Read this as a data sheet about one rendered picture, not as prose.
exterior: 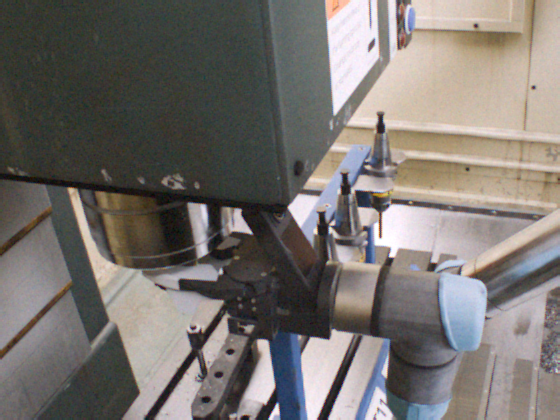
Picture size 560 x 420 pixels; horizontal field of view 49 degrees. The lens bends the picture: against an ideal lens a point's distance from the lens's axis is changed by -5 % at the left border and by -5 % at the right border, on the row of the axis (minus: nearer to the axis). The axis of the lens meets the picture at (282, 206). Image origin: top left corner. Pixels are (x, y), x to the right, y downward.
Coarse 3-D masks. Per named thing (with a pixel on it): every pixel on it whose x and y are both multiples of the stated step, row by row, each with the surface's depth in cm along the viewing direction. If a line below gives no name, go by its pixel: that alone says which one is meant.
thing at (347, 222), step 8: (352, 192) 96; (336, 200) 97; (344, 200) 96; (352, 200) 96; (336, 208) 97; (344, 208) 96; (352, 208) 96; (336, 216) 98; (344, 216) 97; (352, 216) 97; (336, 224) 98; (344, 224) 97; (352, 224) 97; (360, 224) 98; (336, 232) 99; (344, 232) 98; (352, 232) 98
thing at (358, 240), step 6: (366, 228) 100; (336, 234) 99; (360, 234) 98; (366, 234) 98; (336, 240) 98; (342, 240) 97; (348, 240) 97; (354, 240) 97; (360, 240) 98; (360, 246) 98
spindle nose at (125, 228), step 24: (96, 192) 59; (96, 216) 61; (120, 216) 59; (144, 216) 59; (168, 216) 59; (192, 216) 61; (216, 216) 63; (96, 240) 64; (120, 240) 61; (144, 240) 60; (168, 240) 61; (192, 240) 62; (216, 240) 64; (120, 264) 63; (144, 264) 62; (168, 264) 62
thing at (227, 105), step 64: (0, 0) 45; (64, 0) 43; (128, 0) 41; (192, 0) 40; (256, 0) 38; (320, 0) 47; (384, 0) 65; (0, 64) 49; (64, 64) 46; (128, 64) 44; (192, 64) 42; (256, 64) 41; (320, 64) 49; (384, 64) 68; (0, 128) 53; (64, 128) 50; (128, 128) 47; (192, 128) 45; (256, 128) 43; (320, 128) 50; (128, 192) 51; (192, 192) 48; (256, 192) 46
